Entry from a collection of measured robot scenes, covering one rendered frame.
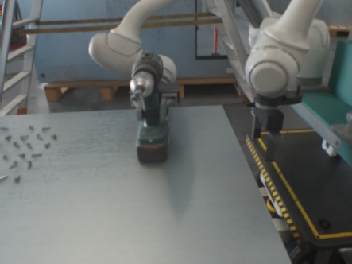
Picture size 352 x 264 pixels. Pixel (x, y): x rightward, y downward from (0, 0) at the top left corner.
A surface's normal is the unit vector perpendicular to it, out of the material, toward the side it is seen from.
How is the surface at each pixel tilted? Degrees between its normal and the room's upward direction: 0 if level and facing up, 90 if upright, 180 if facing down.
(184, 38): 90
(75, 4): 90
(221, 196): 0
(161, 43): 90
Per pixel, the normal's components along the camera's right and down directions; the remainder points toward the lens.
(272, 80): -0.42, 0.55
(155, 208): -0.04, -0.88
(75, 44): -0.03, 0.47
